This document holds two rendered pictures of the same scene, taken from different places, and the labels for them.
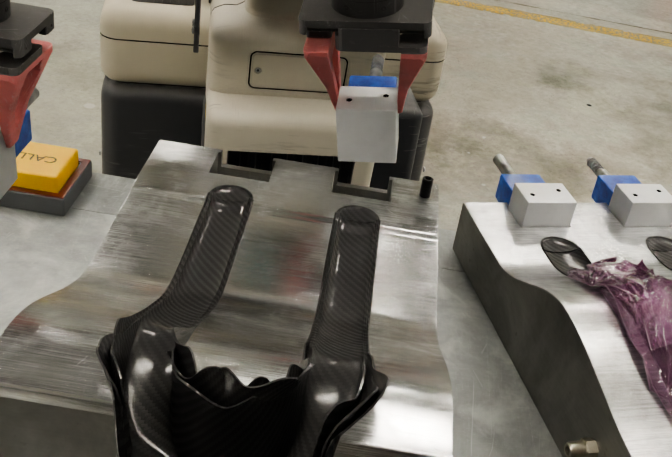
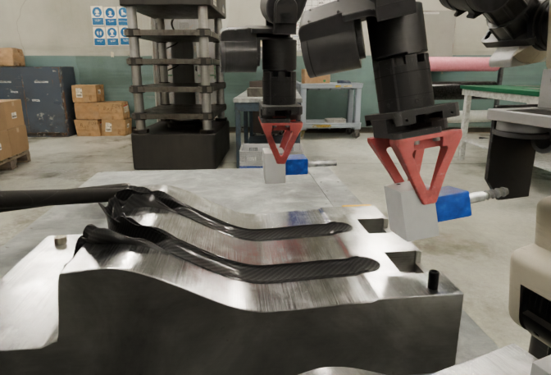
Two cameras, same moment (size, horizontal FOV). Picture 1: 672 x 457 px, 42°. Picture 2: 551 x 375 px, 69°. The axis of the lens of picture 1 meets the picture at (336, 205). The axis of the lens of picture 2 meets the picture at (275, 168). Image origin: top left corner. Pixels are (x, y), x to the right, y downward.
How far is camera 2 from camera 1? 66 cm
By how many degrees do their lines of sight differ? 77
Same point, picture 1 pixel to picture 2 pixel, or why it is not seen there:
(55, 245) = not seen: hidden behind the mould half
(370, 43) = (380, 130)
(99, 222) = not seen: hidden behind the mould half
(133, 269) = (256, 221)
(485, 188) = not seen: outside the picture
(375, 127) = (396, 204)
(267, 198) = (349, 235)
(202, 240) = (296, 231)
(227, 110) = (525, 253)
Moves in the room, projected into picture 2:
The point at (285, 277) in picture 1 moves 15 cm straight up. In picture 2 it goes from (277, 253) to (277, 131)
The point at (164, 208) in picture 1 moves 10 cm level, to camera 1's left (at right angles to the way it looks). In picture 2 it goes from (311, 217) to (298, 196)
